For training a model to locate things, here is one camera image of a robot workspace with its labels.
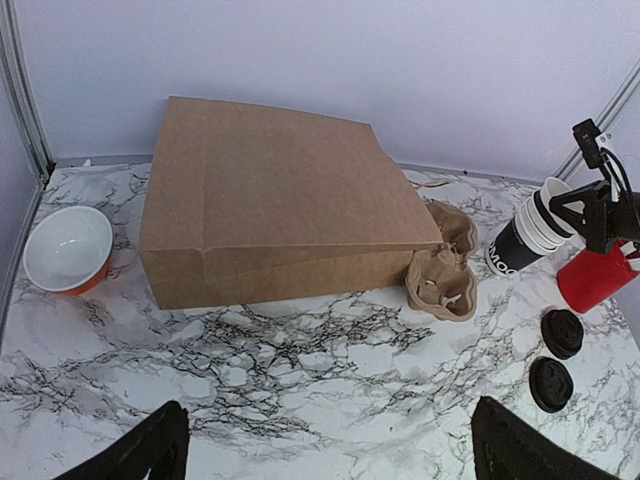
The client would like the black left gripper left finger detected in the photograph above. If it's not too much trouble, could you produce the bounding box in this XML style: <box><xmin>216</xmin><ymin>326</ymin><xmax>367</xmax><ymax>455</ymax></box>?
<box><xmin>57</xmin><ymin>400</ymin><xmax>190</xmax><ymax>479</ymax></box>

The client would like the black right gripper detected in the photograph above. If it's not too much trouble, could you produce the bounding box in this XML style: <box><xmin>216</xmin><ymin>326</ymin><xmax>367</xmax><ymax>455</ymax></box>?
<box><xmin>549</xmin><ymin>180</ymin><xmax>639</xmax><ymax>253</ymax></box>

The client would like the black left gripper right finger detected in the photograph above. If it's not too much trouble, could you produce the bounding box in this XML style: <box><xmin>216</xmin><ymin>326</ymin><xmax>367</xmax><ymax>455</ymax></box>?
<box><xmin>471</xmin><ymin>397</ymin><xmax>614</xmax><ymax>479</ymax></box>

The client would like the black coffee cup lid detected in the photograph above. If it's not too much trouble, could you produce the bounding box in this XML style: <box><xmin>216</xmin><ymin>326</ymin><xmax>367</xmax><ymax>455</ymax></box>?
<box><xmin>529</xmin><ymin>357</ymin><xmax>574</xmax><ymax>413</ymax></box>
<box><xmin>541</xmin><ymin>309</ymin><xmax>584</xmax><ymax>360</ymax></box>

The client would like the stack of black paper cups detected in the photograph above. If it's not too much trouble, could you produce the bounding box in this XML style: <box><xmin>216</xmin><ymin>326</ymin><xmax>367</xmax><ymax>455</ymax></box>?
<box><xmin>485</xmin><ymin>177</ymin><xmax>577</xmax><ymax>276</ymax></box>

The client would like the red ribbed plastic cup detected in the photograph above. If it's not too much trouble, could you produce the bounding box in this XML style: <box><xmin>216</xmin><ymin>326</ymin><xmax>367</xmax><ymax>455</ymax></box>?
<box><xmin>556</xmin><ymin>240</ymin><xmax>639</xmax><ymax>313</ymax></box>

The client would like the brown cardboard cup carrier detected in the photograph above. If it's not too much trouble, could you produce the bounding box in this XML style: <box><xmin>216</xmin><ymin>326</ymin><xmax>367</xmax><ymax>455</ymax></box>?
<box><xmin>404</xmin><ymin>201</ymin><xmax>478</xmax><ymax>322</ymax></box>

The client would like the orange white ceramic bowl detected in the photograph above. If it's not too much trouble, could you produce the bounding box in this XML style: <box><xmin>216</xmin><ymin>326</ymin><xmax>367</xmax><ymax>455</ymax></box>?
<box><xmin>22</xmin><ymin>205</ymin><xmax>114</xmax><ymax>296</ymax></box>

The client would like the brown paper bag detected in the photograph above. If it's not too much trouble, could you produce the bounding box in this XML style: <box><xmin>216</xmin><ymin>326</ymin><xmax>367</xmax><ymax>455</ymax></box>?
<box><xmin>139</xmin><ymin>97</ymin><xmax>441</xmax><ymax>310</ymax></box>

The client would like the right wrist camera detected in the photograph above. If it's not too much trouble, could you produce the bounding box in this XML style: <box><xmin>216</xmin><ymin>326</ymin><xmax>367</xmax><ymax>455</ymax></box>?
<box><xmin>572</xmin><ymin>118</ymin><xmax>611</xmax><ymax>172</ymax></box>

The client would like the right aluminium frame post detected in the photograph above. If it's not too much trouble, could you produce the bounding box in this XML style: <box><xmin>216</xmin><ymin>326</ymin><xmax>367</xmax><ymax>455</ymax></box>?
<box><xmin>553</xmin><ymin>60</ymin><xmax>640</xmax><ymax>181</ymax></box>

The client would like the aluminium frame post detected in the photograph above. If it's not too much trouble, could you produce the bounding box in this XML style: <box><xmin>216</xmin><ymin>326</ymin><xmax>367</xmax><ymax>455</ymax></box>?
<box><xmin>1</xmin><ymin>0</ymin><xmax>55</xmax><ymax>184</ymax></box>
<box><xmin>553</xmin><ymin>60</ymin><xmax>640</xmax><ymax>181</ymax></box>

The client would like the paper bag twine handle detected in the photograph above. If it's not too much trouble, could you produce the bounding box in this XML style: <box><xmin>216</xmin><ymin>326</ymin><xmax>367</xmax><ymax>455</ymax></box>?
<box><xmin>409</xmin><ymin>180</ymin><xmax>449</xmax><ymax>190</ymax></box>

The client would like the left aluminium frame post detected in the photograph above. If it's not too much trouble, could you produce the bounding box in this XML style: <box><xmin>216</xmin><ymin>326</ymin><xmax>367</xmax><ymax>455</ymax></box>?
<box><xmin>1</xmin><ymin>0</ymin><xmax>55</xmax><ymax>184</ymax></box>

